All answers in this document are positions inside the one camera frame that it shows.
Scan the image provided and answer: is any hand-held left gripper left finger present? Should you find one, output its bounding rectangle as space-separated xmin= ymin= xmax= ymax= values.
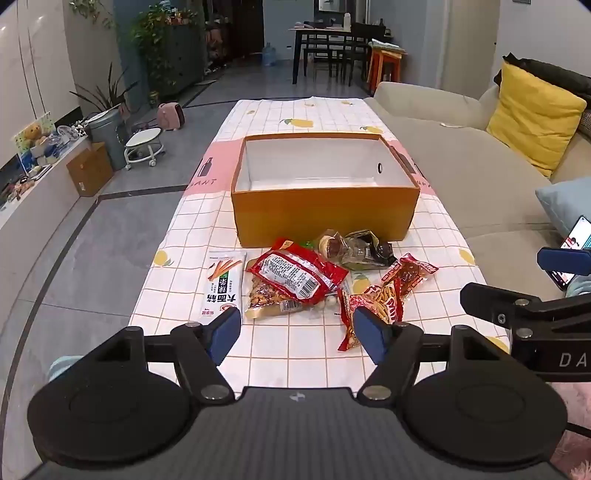
xmin=90 ymin=307 xmax=243 ymax=404

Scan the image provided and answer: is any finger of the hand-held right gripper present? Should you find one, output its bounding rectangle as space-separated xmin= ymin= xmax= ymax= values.
xmin=537 ymin=247 xmax=591 ymax=278
xmin=460 ymin=282 xmax=555 ymax=340

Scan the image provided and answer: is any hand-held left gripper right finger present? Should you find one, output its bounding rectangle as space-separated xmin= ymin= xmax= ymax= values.
xmin=355 ymin=305 xmax=506 ymax=407

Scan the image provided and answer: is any white spicy strip packet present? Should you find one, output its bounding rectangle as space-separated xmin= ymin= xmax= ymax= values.
xmin=199 ymin=249 xmax=247 ymax=320

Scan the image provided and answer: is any orange cardboard box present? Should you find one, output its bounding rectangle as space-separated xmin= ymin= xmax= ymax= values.
xmin=231 ymin=132 xmax=421 ymax=248

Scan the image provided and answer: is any clear packet with dark snacks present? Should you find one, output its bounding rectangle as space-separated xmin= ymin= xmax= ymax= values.
xmin=344 ymin=229 xmax=398 ymax=271

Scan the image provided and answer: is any red nut packet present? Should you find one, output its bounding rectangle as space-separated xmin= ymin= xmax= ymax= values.
xmin=338 ymin=288 xmax=372 ymax=352

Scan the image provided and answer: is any smartphone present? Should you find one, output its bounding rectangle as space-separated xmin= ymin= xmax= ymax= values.
xmin=549 ymin=215 xmax=591 ymax=291

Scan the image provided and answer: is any red yellow snack packet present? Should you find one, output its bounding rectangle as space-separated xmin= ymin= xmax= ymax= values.
xmin=358 ymin=281 xmax=403 ymax=325

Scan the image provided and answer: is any clear peanut bag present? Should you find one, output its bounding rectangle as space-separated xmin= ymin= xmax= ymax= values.
xmin=244 ymin=272 xmax=319 ymax=320

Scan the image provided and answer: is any light blue cushion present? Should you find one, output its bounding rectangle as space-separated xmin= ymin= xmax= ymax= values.
xmin=536 ymin=175 xmax=591 ymax=238

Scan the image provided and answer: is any red packet with brown snack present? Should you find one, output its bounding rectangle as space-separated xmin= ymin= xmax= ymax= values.
xmin=381 ymin=253 xmax=439 ymax=297

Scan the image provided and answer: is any red snack bag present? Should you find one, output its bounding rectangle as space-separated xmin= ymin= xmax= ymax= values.
xmin=245 ymin=237 xmax=349 ymax=305

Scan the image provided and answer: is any yellow cushion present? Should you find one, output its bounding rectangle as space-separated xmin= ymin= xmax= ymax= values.
xmin=486 ymin=62 xmax=587 ymax=178

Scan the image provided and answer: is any beige sofa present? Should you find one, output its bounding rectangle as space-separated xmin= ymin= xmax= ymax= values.
xmin=362 ymin=60 xmax=591 ymax=296

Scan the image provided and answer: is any light blue soft object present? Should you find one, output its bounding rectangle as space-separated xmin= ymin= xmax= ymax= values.
xmin=48 ymin=355 xmax=85 ymax=380

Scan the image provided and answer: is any dark blanket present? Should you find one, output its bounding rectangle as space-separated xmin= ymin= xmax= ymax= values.
xmin=494 ymin=52 xmax=591 ymax=112

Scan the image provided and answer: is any white rolling stool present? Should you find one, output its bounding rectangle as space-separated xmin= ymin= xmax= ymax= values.
xmin=124 ymin=127 xmax=165 ymax=171

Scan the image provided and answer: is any brown cardboard carton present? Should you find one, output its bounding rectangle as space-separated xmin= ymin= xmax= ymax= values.
xmin=66 ymin=142 xmax=114 ymax=198

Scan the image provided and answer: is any pink space heater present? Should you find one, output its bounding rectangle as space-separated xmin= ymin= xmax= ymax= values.
xmin=158 ymin=102 xmax=185 ymax=132

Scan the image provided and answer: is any grey trash bin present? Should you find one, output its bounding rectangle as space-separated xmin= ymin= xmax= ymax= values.
xmin=87 ymin=107 xmax=127 ymax=171

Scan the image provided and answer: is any white low cabinet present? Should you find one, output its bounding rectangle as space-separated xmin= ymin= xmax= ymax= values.
xmin=0 ymin=136 xmax=93 ymax=232

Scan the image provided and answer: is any orange stool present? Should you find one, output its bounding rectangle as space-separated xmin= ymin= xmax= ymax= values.
xmin=368 ymin=41 xmax=408 ymax=93

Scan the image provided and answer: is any spiky potted plant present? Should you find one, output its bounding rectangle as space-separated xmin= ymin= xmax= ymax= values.
xmin=69 ymin=62 xmax=139 ymax=121

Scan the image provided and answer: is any plush toy print picture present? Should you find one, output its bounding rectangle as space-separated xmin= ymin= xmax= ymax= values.
xmin=13 ymin=112 xmax=58 ymax=167

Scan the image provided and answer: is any dark blue cabinet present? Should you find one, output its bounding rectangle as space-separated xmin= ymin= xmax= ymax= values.
xmin=161 ymin=23 xmax=206 ymax=95

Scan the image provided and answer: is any black dining chair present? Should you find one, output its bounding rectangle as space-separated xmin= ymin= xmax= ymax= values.
xmin=339 ymin=23 xmax=386 ymax=85

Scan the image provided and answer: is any green climbing plant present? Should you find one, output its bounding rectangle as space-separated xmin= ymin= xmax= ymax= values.
xmin=129 ymin=0 xmax=204 ymax=100

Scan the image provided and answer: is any black dining table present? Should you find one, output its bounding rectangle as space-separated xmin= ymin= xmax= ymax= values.
xmin=288 ymin=25 xmax=393 ymax=85

